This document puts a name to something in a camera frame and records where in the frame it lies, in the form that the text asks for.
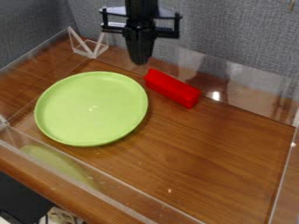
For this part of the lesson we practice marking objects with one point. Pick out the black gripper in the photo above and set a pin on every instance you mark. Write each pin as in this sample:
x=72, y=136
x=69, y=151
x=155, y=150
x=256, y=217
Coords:
x=140, y=20

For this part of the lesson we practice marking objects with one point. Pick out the clear acrylic enclosure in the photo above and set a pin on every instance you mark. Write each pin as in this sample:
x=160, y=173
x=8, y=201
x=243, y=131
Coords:
x=215, y=164

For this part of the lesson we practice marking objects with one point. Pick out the white power strip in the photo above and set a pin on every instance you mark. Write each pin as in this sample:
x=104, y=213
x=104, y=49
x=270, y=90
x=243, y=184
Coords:
x=60, y=216

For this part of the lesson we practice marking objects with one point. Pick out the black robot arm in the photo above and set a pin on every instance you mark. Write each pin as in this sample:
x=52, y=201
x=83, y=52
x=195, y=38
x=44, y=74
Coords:
x=143, y=5

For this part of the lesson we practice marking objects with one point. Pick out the green round plate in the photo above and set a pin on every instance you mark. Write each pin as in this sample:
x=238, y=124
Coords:
x=91, y=108

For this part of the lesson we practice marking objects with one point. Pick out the clear acrylic corner bracket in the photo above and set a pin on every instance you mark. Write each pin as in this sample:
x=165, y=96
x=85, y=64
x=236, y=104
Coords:
x=85, y=47

